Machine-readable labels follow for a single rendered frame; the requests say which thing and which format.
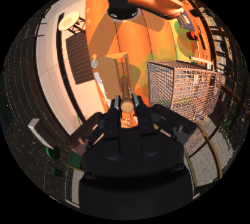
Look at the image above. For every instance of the green bucket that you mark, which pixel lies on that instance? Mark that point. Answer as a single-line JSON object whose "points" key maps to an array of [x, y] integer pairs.
{"points": [[53, 152]]}

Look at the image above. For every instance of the black toothed rail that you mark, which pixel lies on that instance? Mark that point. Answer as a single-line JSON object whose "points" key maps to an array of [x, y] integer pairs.
{"points": [[201, 38]]}

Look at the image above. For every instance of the wooden lock bar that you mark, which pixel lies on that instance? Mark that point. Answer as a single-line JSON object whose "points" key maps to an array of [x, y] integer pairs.
{"points": [[200, 60]]}

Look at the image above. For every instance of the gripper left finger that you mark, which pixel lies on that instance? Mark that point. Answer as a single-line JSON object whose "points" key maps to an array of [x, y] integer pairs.
{"points": [[111, 121]]}

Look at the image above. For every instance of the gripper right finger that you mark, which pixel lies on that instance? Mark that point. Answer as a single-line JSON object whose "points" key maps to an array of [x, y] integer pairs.
{"points": [[147, 119]]}

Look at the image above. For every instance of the brown slatted mat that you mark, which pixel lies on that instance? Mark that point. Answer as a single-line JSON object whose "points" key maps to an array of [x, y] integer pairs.
{"points": [[79, 57]]}

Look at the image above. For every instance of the round wooden stool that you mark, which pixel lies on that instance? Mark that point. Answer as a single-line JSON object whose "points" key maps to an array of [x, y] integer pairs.
{"points": [[68, 21]]}

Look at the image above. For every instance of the wooden setting stick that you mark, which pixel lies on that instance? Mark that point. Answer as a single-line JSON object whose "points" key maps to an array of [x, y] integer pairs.
{"points": [[126, 105]]}

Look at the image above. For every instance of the dark blue clipboard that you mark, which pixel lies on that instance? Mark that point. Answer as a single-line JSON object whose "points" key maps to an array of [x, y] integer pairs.
{"points": [[185, 21]]}

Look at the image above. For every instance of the small grey round disc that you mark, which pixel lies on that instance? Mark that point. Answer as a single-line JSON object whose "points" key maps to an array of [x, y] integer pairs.
{"points": [[94, 63]]}

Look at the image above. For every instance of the red round button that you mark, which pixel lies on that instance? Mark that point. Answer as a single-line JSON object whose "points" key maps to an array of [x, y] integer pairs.
{"points": [[191, 35]]}

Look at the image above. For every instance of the white wall box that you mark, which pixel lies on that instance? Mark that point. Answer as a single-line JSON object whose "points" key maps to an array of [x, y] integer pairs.
{"points": [[38, 132]]}

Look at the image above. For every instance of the green crate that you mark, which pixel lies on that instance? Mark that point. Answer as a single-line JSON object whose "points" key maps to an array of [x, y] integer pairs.
{"points": [[75, 160]]}

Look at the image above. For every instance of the white flat strip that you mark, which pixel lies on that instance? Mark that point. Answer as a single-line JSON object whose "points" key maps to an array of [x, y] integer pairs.
{"points": [[99, 85]]}

